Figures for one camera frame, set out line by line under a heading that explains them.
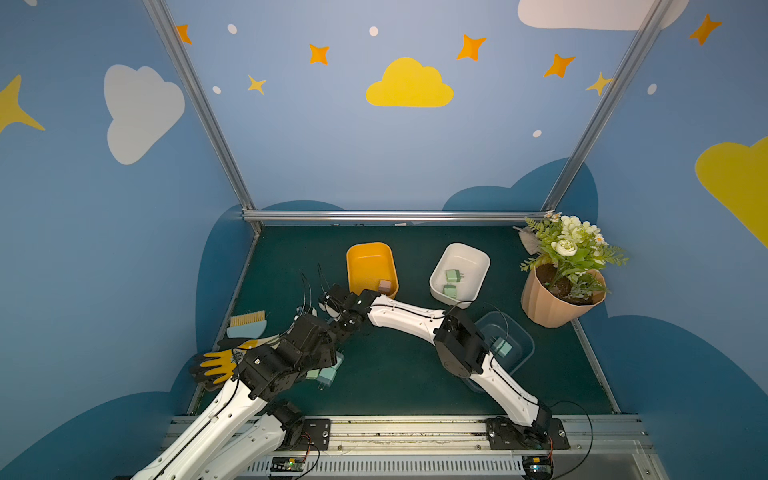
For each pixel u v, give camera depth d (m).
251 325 0.94
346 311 0.73
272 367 0.49
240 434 0.57
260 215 1.18
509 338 0.91
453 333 0.63
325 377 0.82
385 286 1.01
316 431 0.75
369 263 1.10
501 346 0.89
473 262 1.10
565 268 0.82
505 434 0.75
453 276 1.04
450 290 1.01
